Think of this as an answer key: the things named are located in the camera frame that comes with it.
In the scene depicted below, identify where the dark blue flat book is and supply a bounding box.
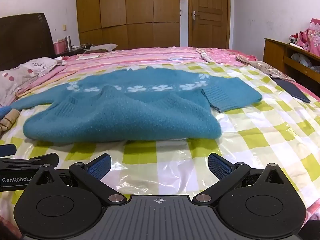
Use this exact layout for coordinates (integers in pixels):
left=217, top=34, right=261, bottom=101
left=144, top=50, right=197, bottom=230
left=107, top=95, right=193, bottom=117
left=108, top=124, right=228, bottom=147
left=271, top=77, right=311, bottom=103

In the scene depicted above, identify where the pink floral cloth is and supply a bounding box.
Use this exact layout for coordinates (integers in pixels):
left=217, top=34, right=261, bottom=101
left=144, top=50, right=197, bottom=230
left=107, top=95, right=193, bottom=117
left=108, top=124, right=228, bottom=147
left=196, top=48, right=258, bottom=65

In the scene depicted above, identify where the brown patterned cloth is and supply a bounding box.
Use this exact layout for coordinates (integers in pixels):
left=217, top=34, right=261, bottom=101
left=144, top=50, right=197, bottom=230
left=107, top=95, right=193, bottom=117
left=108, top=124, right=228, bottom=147
left=236, top=54, right=297, bottom=82

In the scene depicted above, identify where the pink striped folded quilt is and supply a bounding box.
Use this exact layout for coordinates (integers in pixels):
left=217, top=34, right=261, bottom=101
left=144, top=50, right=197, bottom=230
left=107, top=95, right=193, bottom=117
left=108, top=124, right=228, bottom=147
left=15, top=60, right=78, bottom=98

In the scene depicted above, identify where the wooden door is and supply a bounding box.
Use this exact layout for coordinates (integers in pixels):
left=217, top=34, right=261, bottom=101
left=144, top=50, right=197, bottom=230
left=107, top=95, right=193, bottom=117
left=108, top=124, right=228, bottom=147
left=187, top=0, right=231, bottom=49

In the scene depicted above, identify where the pink floral quilt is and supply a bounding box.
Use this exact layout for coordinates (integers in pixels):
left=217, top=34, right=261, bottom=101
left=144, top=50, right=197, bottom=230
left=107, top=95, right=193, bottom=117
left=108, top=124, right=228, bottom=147
left=297, top=18, right=320, bottom=54

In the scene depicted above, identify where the grey dotted pillow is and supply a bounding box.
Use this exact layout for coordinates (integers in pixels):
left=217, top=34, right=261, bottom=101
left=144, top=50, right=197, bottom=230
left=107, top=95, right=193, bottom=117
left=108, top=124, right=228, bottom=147
left=0, top=57, right=67, bottom=105

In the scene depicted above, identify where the wooden wardrobe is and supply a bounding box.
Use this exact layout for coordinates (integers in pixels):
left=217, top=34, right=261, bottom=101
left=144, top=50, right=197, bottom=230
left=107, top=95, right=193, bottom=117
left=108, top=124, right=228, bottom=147
left=76, top=0, right=181, bottom=52

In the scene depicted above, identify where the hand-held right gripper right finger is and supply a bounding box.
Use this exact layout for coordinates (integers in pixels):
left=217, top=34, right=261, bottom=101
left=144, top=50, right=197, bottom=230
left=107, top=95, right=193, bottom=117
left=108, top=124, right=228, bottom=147
left=192, top=153, right=297, bottom=207

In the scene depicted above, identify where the wooden shelf desk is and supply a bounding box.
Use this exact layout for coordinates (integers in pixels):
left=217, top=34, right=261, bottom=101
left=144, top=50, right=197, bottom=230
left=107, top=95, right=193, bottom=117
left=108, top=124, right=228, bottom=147
left=263, top=37, right=320, bottom=90

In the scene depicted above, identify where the light blue cloth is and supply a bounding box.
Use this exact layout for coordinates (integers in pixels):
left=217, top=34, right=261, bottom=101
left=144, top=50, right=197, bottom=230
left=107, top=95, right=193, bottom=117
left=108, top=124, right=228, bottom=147
left=0, top=106, right=12, bottom=119

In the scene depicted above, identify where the blue knit sweater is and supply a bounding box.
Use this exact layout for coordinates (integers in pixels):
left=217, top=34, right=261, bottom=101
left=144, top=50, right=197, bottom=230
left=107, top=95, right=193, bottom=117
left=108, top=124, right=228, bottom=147
left=11, top=66, right=263, bottom=146

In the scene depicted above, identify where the pink box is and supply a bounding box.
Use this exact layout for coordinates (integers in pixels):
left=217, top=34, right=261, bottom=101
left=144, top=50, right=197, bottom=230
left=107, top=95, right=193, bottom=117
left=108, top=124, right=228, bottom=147
left=53, top=39, right=67, bottom=55

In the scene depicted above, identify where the red white cloth item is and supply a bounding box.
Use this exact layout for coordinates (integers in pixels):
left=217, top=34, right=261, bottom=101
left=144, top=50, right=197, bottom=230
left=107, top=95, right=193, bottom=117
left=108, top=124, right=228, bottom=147
left=289, top=32, right=304, bottom=46

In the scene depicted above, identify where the grey folded cloth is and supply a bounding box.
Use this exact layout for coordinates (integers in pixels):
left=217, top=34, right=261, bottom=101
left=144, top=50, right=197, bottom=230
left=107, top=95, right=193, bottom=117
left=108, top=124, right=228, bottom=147
left=84, top=43, right=118, bottom=53

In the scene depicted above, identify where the beige knit cloth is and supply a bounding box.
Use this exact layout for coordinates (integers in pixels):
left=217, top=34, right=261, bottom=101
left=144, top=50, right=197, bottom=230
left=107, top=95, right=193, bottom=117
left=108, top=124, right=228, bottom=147
left=0, top=110, right=20, bottom=134

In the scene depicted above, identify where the white crumpled cloth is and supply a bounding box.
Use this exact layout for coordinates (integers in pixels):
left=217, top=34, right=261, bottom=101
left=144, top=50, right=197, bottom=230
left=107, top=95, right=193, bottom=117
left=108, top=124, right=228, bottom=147
left=291, top=52, right=313, bottom=67

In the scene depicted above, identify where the dark wooden headboard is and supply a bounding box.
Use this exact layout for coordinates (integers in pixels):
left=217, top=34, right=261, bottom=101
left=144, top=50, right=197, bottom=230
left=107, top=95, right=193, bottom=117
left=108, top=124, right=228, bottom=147
left=0, top=13, right=57, bottom=72

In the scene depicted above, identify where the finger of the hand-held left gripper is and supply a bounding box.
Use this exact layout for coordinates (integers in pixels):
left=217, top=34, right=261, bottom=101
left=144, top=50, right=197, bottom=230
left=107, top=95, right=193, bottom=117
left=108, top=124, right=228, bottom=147
left=0, top=144, right=17, bottom=157
left=0, top=152, right=60, bottom=172

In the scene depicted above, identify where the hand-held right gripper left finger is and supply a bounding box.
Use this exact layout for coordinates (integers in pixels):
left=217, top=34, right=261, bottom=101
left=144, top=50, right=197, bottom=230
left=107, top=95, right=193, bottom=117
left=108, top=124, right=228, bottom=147
left=25, top=154, right=128, bottom=205

